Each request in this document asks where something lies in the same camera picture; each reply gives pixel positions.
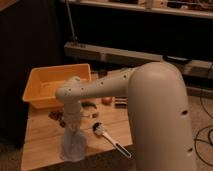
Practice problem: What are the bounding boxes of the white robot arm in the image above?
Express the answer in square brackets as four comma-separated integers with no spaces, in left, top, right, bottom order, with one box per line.
[55,62,197,171]

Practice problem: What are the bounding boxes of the small orange round fruit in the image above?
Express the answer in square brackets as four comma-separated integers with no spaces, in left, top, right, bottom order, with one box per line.
[101,97,112,105]

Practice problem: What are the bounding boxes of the dark striped block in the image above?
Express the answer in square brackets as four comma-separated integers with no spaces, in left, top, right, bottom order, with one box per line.
[114,97,127,108]

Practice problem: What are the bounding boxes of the green pepper toy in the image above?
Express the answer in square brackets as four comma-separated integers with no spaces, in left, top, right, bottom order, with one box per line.
[81,101,97,109]

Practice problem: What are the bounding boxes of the grey metal shelf unit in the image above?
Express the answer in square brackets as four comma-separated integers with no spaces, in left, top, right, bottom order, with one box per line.
[64,0,213,98]

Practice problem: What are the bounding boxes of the yellow plastic bin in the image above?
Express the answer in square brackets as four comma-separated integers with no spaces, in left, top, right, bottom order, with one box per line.
[22,63,91,109]

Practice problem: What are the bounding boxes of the white handled spoon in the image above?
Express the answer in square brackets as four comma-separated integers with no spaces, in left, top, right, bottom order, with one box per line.
[92,122,132,159]

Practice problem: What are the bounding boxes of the black floor cables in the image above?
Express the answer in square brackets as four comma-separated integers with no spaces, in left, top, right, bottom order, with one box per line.
[193,63,213,159]

